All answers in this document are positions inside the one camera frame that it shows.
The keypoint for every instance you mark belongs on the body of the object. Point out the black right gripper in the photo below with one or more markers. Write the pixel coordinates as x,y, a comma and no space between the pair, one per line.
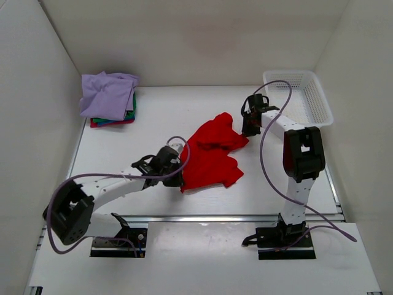
245,131

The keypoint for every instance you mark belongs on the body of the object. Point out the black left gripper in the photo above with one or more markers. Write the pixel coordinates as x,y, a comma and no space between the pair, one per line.
177,180

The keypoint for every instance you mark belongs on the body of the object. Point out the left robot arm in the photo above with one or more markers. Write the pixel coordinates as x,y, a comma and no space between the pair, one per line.
74,213

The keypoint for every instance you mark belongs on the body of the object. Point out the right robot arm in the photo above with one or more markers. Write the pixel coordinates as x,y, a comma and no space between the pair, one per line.
302,157

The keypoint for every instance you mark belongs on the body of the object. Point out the white plastic basket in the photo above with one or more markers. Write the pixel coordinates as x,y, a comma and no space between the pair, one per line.
308,104

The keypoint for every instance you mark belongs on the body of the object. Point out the blue folded t-shirt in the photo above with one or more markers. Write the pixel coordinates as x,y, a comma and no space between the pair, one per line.
108,122

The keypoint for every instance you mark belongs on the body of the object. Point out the lilac folded t-shirt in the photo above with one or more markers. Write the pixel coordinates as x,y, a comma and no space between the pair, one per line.
107,95

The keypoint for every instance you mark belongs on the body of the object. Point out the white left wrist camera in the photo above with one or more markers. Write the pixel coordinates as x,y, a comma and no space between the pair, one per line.
177,147

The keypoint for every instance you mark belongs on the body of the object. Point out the aluminium table rail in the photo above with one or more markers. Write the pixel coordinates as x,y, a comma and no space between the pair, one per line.
202,218

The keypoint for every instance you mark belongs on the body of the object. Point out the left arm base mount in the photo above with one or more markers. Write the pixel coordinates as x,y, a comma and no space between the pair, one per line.
119,241

